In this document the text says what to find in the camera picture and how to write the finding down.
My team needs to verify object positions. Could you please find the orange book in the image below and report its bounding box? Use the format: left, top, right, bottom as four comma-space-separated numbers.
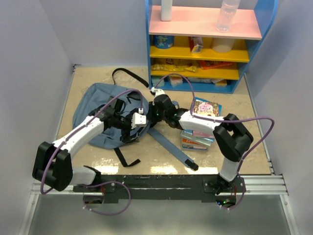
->
181, 138, 208, 151

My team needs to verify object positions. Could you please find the red snack packet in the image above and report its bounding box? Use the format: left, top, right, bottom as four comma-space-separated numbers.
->
198, 60, 233, 70

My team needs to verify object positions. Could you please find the purple cable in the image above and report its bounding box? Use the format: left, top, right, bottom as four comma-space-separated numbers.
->
152, 73, 275, 210
40, 89, 133, 216

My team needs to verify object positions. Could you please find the blue round tin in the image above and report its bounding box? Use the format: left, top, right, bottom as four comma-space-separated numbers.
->
153, 35, 175, 49

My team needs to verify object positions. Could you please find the white tissue pack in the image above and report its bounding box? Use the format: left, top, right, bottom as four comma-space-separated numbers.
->
168, 75, 183, 87

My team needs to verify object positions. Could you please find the red white carton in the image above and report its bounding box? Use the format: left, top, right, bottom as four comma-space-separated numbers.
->
188, 37, 203, 53

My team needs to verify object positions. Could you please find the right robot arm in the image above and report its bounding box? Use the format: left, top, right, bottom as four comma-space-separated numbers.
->
152, 93, 253, 194

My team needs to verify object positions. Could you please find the clear plastic bottle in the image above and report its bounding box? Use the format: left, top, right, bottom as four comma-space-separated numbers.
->
216, 0, 241, 33

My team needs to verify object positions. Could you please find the pink cover book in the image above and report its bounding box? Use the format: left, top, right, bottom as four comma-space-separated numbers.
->
190, 96, 223, 139

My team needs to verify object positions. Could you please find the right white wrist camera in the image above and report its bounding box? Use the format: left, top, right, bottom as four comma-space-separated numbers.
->
150, 87, 165, 97

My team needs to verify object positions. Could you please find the teal tissue pack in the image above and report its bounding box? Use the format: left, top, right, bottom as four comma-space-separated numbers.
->
151, 75, 165, 87

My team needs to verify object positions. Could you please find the white round container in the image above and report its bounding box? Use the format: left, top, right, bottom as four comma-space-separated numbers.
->
211, 38, 236, 53

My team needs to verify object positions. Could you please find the teal book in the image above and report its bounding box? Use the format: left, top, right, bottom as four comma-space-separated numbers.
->
180, 130, 215, 146

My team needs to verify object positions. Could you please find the blue shelf unit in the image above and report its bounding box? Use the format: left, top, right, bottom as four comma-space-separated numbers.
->
145, 0, 278, 94

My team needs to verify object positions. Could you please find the yellow sponge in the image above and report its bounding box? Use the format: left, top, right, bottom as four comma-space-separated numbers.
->
215, 80, 227, 87

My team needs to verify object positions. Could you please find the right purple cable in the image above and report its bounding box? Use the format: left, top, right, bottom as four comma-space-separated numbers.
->
152, 73, 275, 210

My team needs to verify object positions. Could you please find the blue student backpack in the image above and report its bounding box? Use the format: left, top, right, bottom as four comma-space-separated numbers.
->
72, 83, 199, 170

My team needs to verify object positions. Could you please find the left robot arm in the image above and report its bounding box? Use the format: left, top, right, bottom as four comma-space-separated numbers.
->
32, 99, 143, 194

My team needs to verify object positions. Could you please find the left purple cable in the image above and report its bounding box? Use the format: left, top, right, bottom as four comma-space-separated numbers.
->
40, 89, 133, 216

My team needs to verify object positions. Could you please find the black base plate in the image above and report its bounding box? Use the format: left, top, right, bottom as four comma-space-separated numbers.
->
73, 174, 246, 207

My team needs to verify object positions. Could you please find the yellow snack bag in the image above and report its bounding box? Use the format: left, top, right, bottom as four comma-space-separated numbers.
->
151, 58, 197, 72

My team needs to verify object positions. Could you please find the white bottle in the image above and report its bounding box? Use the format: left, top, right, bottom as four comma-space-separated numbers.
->
161, 0, 173, 22

